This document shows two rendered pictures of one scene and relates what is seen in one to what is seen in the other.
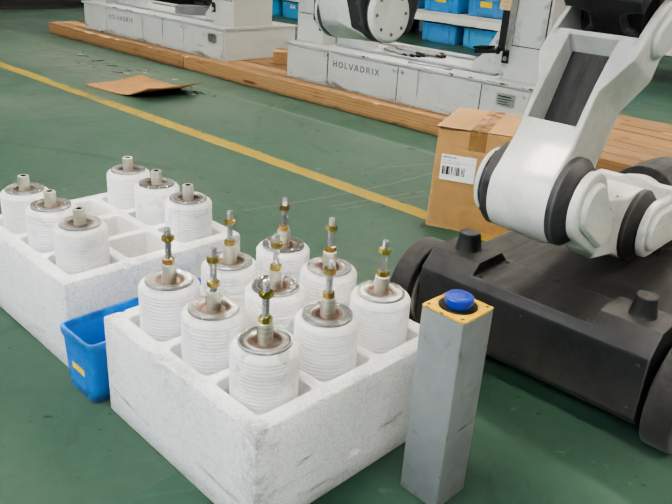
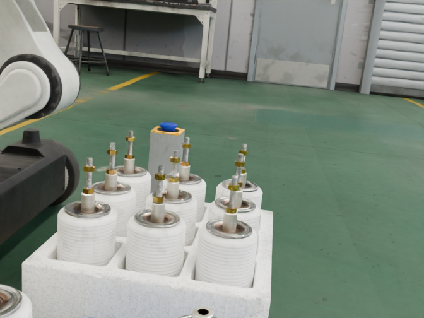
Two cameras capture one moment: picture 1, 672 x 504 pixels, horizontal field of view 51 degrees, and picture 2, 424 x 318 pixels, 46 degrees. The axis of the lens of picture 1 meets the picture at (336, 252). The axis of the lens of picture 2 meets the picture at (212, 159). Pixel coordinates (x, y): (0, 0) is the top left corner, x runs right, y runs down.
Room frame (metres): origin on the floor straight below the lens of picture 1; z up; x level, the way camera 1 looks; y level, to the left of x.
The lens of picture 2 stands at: (1.49, 0.83, 0.56)
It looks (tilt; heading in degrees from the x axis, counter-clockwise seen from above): 15 degrees down; 232
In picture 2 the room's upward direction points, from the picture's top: 6 degrees clockwise
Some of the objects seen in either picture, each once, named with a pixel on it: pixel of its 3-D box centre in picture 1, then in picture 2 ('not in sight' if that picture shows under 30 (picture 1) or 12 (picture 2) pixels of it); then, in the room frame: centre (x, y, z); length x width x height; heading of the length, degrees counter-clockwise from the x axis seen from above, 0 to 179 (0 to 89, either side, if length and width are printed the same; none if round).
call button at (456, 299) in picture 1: (458, 301); (168, 127); (0.85, -0.17, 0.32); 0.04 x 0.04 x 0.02
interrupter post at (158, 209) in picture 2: (230, 254); (158, 211); (1.08, 0.18, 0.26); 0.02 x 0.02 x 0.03
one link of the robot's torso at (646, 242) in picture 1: (619, 211); not in sight; (1.39, -0.58, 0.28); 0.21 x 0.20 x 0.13; 138
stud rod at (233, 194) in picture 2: (168, 250); (232, 199); (1.00, 0.26, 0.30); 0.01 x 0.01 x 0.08
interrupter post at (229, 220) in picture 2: (168, 272); (229, 221); (1.00, 0.26, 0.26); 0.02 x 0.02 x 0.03
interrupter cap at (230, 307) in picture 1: (213, 308); (235, 204); (0.92, 0.17, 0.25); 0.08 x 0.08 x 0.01
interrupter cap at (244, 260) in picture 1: (230, 261); (157, 219); (1.08, 0.18, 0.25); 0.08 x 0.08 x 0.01
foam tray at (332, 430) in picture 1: (272, 372); (166, 274); (1.00, 0.09, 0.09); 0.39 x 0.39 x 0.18; 46
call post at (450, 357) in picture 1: (444, 402); (163, 192); (0.86, -0.17, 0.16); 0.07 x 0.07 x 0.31; 46
